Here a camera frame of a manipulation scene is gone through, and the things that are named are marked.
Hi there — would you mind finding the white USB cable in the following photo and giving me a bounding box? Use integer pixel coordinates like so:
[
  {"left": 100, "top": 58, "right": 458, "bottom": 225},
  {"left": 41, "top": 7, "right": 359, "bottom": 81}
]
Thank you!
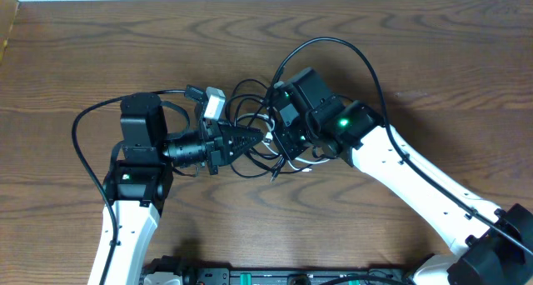
[{"left": 235, "top": 112, "right": 330, "bottom": 173}]

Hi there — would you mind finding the black USB cable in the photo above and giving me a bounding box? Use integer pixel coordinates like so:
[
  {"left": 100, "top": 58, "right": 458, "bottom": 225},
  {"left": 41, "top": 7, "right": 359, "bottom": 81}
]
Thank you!
[{"left": 224, "top": 77, "right": 355, "bottom": 183}]

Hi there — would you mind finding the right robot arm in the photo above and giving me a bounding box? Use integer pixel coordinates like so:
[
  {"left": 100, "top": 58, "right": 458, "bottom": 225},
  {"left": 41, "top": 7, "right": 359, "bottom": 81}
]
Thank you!
[{"left": 267, "top": 67, "right": 532, "bottom": 284}]

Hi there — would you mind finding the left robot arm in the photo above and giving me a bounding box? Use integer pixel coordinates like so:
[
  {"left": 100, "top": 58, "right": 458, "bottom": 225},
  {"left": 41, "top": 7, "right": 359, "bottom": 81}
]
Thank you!
[{"left": 89, "top": 91, "right": 263, "bottom": 284}]

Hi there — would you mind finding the cardboard box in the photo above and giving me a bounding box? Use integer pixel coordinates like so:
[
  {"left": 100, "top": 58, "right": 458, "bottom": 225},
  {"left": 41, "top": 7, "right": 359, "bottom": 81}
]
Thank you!
[{"left": 0, "top": 0, "right": 19, "bottom": 60}]

